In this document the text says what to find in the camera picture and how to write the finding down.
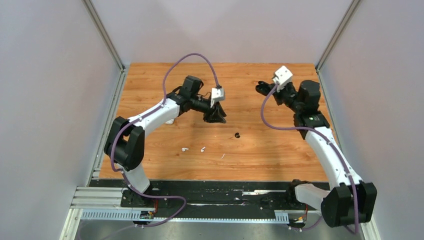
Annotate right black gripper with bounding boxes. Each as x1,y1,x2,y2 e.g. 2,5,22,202
267,81,302,113

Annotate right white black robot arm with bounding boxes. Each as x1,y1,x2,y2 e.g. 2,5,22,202
255,80,378,233

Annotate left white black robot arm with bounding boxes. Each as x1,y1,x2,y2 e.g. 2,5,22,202
103,75,227,207

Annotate white earbud charging case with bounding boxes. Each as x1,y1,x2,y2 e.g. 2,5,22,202
165,119,175,125

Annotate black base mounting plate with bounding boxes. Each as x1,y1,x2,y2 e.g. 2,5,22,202
88,179,316,219

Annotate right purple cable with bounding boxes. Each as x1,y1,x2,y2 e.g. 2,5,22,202
260,84,361,235

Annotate purple cable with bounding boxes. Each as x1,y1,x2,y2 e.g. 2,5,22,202
109,52,188,229
260,84,361,235

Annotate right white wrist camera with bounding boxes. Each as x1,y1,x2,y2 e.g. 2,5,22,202
272,65,294,92

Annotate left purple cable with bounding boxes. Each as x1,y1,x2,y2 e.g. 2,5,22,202
109,52,188,229

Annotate right aluminium corner post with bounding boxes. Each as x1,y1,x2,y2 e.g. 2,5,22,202
315,0,362,73

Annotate aluminium corner post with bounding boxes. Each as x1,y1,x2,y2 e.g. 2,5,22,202
315,0,362,73
82,0,126,72

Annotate white slotted cable duct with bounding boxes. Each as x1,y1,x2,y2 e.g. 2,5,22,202
80,209,290,224

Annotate aluminium frame rail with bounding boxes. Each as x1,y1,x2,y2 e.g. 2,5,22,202
70,186,373,215

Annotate left aluminium corner post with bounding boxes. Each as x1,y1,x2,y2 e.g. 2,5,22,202
82,0,126,72

